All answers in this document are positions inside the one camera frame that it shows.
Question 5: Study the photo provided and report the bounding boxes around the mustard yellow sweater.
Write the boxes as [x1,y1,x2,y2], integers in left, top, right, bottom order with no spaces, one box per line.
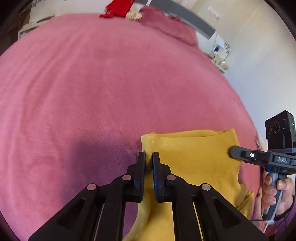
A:
[124,129,254,240]

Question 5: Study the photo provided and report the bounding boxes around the purple sleeve right forearm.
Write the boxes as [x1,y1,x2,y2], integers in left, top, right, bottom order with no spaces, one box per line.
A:
[265,216,296,241]

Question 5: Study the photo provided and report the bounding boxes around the right hand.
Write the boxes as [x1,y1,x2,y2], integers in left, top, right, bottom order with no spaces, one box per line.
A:
[253,170,296,219]

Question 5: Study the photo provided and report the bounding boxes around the pink fleece bed blanket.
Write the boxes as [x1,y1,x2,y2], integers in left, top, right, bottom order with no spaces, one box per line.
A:
[1,14,256,240]

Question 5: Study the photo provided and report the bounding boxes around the white bedside table right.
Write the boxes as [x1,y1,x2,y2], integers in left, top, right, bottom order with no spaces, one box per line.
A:
[204,32,232,76]

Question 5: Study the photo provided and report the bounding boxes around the white bedside table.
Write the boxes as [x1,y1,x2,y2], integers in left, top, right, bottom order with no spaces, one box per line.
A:
[204,32,232,76]
[18,16,55,39]

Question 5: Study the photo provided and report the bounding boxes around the grey white bed headboard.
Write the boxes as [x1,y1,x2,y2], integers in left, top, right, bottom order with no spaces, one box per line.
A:
[135,0,216,39]

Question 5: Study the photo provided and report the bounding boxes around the pink pillow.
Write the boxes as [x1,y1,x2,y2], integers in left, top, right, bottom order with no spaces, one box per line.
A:
[139,6,198,47]

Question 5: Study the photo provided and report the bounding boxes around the small beige plush toy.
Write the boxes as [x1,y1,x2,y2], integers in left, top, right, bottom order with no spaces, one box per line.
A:
[125,11,142,21]

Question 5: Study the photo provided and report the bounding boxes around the red garment on headboard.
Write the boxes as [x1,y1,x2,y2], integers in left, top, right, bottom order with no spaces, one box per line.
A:
[100,0,135,18]

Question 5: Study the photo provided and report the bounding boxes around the white bedside table left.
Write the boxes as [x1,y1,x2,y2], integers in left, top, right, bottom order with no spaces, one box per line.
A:
[18,16,55,39]

